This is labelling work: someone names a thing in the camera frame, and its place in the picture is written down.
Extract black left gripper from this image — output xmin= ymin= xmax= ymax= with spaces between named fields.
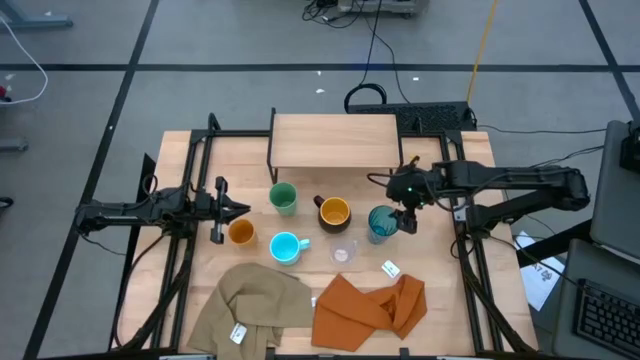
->
xmin=194 ymin=176 xmax=252 ymax=245

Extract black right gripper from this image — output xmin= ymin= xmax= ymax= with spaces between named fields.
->
xmin=385 ymin=166 xmax=436 ymax=236

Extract teal faceted tumbler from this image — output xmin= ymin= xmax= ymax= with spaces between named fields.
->
xmin=367 ymin=205 xmax=400 ymax=246

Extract orange plastic cup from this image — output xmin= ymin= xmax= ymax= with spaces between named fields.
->
xmin=228 ymin=218 xmax=258 ymax=248

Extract green plastic cup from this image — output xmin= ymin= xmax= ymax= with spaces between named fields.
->
xmin=268 ymin=181 xmax=299 ymax=217

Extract light blue plastic mug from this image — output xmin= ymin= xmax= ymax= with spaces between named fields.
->
xmin=269 ymin=231 xmax=312 ymax=267

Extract clear glass mug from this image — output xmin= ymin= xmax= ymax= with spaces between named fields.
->
xmin=328 ymin=238 xmax=359 ymax=266

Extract black mug yellow inside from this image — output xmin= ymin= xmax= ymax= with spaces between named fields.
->
xmin=313 ymin=194 xmax=353 ymax=235

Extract wooden shelf with black legs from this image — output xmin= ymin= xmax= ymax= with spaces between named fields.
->
xmin=266 ymin=107 xmax=404 ymax=185

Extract tan cloth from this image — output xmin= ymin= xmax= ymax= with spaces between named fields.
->
xmin=187 ymin=262 xmax=315 ymax=360

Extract orange cloth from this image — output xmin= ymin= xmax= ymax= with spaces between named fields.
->
xmin=310 ymin=272 xmax=429 ymax=353

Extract white paper sheet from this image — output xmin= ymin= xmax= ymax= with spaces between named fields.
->
xmin=514 ymin=230 xmax=566 ymax=312

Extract black desk leg bar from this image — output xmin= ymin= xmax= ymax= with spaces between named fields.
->
xmin=516 ymin=218 xmax=594 ymax=269

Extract grey desk top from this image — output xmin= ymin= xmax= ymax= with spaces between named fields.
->
xmin=589 ymin=119 xmax=640 ymax=261
xmin=552 ymin=238 xmax=640 ymax=360

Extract grey equipment cart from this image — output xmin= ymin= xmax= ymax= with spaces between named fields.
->
xmin=337 ymin=0 xmax=431 ymax=19

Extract black keyboard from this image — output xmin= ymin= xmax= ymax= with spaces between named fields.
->
xmin=572 ymin=278 xmax=640 ymax=359

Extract small grey table foot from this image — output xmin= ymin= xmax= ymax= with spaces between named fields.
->
xmin=0 ymin=137 xmax=30 ymax=153

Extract black box device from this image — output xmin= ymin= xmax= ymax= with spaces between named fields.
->
xmin=619 ymin=119 xmax=640 ymax=174

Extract large grey table foot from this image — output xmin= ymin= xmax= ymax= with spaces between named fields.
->
xmin=0 ymin=0 xmax=74 ymax=29

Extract black aluminium table frame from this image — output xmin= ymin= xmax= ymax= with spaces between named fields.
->
xmin=107 ymin=112 xmax=539 ymax=360

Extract coiled black cable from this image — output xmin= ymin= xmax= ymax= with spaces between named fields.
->
xmin=343 ymin=82 xmax=389 ymax=114

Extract thin black floor cable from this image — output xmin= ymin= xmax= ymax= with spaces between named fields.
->
xmin=358 ymin=0 xmax=384 ymax=86

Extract yellow cable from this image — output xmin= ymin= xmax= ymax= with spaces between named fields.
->
xmin=466 ymin=0 xmax=500 ymax=106

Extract tangled black cables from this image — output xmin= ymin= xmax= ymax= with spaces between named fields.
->
xmin=301 ymin=0 xmax=361 ymax=30

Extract white cable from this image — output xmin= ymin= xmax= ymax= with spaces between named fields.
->
xmin=0 ymin=14 xmax=50 ymax=106

